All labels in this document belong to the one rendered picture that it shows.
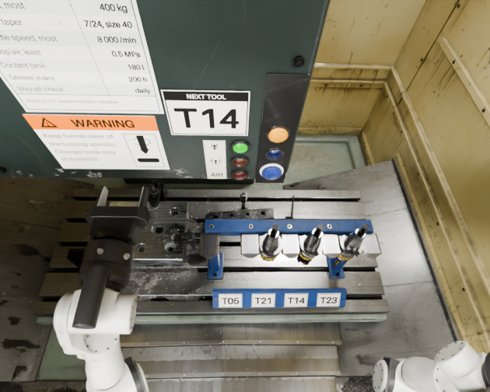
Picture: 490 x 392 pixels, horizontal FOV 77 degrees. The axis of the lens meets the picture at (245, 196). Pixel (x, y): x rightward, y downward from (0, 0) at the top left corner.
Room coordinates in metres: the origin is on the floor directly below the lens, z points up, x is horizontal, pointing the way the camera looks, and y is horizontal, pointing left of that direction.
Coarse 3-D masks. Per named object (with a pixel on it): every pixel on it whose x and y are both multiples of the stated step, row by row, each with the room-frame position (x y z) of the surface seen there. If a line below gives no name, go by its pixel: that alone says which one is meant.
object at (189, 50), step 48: (144, 0) 0.27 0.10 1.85; (192, 0) 0.28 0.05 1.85; (240, 0) 0.28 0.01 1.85; (288, 0) 0.28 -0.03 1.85; (192, 48) 0.28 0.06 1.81; (240, 48) 0.28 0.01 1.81; (288, 48) 0.28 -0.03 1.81; (0, 96) 0.26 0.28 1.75; (0, 144) 0.26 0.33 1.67; (192, 144) 0.28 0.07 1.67
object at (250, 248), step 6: (240, 234) 0.36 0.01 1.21; (246, 234) 0.36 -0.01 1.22; (252, 234) 0.36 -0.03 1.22; (258, 234) 0.36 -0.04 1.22; (240, 240) 0.34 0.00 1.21; (246, 240) 0.34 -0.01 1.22; (252, 240) 0.34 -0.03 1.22; (258, 240) 0.35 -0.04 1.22; (246, 246) 0.33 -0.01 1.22; (252, 246) 0.33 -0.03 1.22; (258, 246) 0.33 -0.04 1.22; (240, 252) 0.31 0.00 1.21; (246, 252) 0.31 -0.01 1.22; (252, 252) 0.31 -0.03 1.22; (258, 252) 0.31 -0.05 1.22
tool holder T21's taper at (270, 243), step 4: (268, 232) 0.34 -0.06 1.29; (268, 236) 0.33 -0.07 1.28; (272, 236) 0.32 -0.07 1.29; (276, 236) 0.32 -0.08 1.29; (264, 240) 0.33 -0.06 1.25; (268, 240) 0.32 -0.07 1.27; (272, 240) 0.32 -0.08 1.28; (276, 240) 0.32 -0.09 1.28; (264, 244) 0.32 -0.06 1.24; (268, 244) 0.32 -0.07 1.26; (272, 244) 0.32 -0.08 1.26; (276, 244) 0.32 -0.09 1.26; (264, 248) 0.32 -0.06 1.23; (268, 248) 0.31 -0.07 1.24; (272, 248) 0.31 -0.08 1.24; (276, 248) 0.32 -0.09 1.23
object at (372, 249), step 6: (366, 234) 0.38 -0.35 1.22; (372, 234) 0.38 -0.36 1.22; (366, 240) 0.36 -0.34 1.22; (372, 240) 0.37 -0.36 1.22; (378, 240) 0.37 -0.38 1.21; (366, 246) 0.35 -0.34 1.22; (372, 246) 0.35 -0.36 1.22; (378, 246) 0.35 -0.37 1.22; (366, 252) 0.33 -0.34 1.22; (372, 252) 0.33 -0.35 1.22; (378, 252) 0.33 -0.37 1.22
